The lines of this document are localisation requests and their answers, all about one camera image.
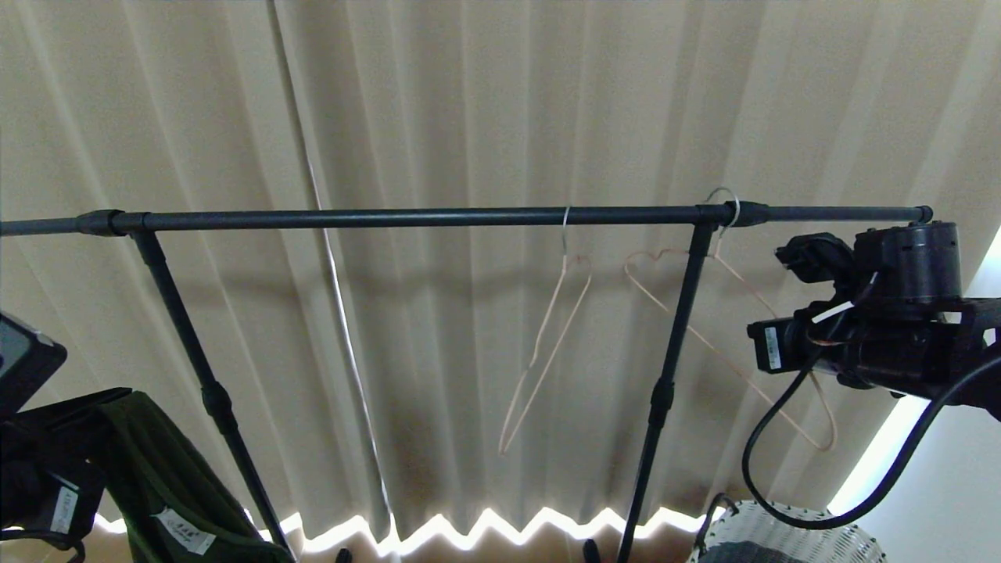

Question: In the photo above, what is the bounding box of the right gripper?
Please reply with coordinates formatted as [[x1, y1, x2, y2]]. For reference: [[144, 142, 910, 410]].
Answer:
[[747, 301, 968, 392]]

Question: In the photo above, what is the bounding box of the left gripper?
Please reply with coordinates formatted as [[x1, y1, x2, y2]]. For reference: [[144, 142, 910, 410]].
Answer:
[[0, 389, 131, 544]]

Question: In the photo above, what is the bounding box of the green long-sleeved shirt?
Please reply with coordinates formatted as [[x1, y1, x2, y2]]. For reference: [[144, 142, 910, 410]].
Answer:
[[95, 389, 294, 563]]

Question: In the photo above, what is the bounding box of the pink clothes hanger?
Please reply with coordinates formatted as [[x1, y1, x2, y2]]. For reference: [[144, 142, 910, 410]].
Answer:
[[624, 188, 838, 452], [499, 207, 593, 456]]

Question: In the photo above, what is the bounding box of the white laundry basket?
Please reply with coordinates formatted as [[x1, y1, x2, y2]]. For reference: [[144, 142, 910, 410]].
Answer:
[[688, 493, 888, 563]]

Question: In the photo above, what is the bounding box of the black clothes rack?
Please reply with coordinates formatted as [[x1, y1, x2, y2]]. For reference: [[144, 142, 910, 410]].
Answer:
[[0, 203, 934, 563]]

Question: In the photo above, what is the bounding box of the beige curtain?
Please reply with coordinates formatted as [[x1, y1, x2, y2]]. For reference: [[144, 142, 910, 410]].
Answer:
[[0, 0, 1001, 548]]

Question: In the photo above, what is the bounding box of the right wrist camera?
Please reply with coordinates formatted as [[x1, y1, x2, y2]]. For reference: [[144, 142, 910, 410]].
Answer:
[[774, 233, 858, 287]]

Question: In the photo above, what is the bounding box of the black cable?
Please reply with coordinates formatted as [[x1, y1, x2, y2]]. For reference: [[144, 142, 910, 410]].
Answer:
[[741, 344, 1001, 531]]

